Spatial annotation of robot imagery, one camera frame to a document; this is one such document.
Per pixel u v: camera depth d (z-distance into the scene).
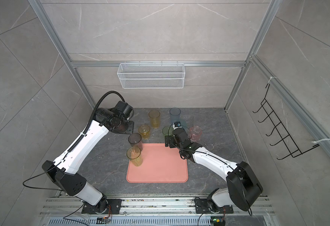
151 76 1.01
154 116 1.03
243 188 0.41
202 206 0.73
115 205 0.73
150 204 0.75
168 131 1.01
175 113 1.01
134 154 0.92
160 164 0.89
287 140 0.65
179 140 0.64
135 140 0.82
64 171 0.41
